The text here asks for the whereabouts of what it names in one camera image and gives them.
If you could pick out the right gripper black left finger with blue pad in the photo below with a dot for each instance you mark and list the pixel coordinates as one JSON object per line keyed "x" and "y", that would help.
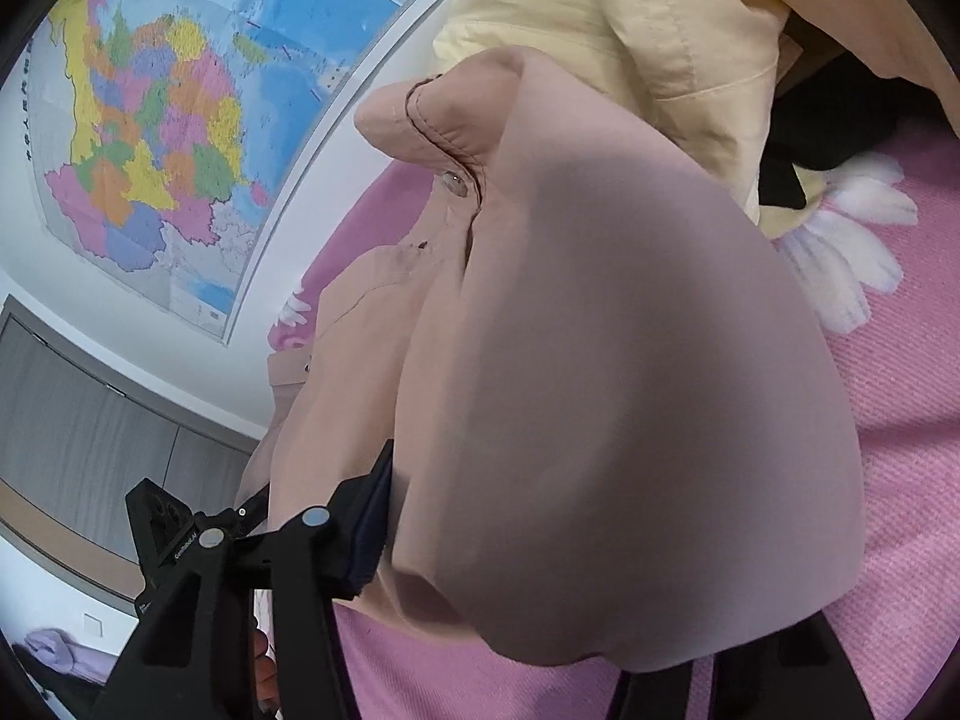
{"x": 190, "y": 656}

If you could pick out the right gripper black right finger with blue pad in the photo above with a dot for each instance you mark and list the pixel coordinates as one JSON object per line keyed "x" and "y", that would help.
{"x": 801, "y": 672}

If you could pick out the pink beige jacket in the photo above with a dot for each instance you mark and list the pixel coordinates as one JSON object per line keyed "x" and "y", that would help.
{"x": 616, "y": 425}

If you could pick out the person's left hand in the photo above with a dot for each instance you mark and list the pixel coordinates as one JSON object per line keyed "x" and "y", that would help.
{"x": 265, "y": 673}

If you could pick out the grey wardrobe doors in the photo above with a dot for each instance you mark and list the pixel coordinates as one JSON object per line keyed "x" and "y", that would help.
{"x": 76, "y": 437}

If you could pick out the purple cloth in background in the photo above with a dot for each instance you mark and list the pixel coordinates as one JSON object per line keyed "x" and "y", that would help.
{"x": 56, "y": 650}

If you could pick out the pink floral bed sheet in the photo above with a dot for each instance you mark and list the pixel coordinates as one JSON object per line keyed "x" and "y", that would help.
{"x": 878, "y": 264}

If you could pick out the cream yellow garment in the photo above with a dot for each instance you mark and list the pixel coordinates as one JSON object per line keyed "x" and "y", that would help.
{"x": 704, "y": 72}

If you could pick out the colourful wall map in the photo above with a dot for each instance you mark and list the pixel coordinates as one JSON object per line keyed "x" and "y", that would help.
{"x": 165, "y": 136}

